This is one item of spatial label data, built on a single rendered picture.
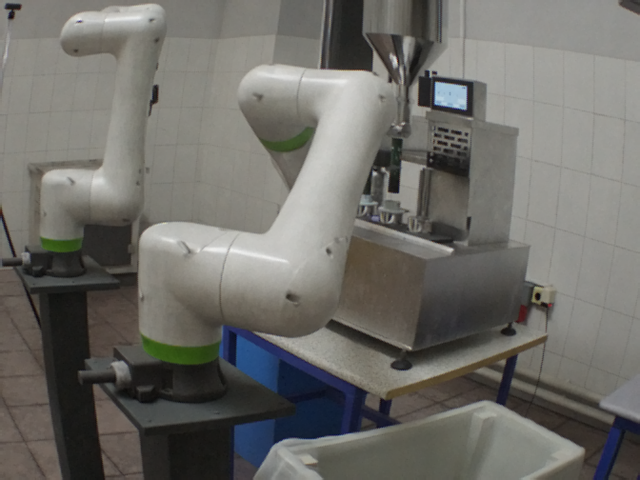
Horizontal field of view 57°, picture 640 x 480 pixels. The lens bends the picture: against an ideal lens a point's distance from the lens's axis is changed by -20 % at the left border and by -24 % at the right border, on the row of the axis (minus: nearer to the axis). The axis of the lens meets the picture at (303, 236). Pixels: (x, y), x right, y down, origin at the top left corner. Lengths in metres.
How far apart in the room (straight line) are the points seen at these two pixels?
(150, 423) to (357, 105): 0.61
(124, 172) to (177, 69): 4.02
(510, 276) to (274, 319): 1.14
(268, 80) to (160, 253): 0.41
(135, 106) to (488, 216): 0.97
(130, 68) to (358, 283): 0.80
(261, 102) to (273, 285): 0.42
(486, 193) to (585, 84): 1.48
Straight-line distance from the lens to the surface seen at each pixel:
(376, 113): 1.18
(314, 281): 0.93
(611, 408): 1.65
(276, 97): 1.25
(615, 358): 3.22
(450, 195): 1.89
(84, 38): 1.62
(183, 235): 0.99
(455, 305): 1.80
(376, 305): 1.80
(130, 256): 4.85
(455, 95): 1.87
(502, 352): 1.92
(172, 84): 5.58
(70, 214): 1.63
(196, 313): 1.00
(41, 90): 5.15
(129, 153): 1.60
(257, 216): 5.12
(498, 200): 1.97
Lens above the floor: 1.36
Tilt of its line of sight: 11 degrees down
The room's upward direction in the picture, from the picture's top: 5 degrees clockwise
